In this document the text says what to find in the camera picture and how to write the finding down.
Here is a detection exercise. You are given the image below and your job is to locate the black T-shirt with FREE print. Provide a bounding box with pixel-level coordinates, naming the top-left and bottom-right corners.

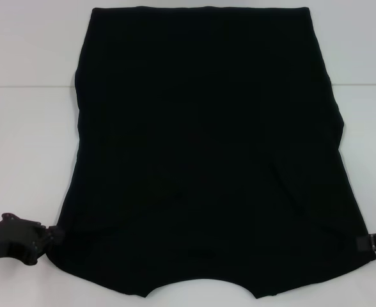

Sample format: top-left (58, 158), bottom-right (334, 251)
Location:
top-left (47, 5), bottom-right (376, 290)

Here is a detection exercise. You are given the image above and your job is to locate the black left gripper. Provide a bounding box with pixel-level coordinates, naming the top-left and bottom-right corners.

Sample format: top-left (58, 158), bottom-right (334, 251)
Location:
top-left (0, 212), bottom-right (65, 267)

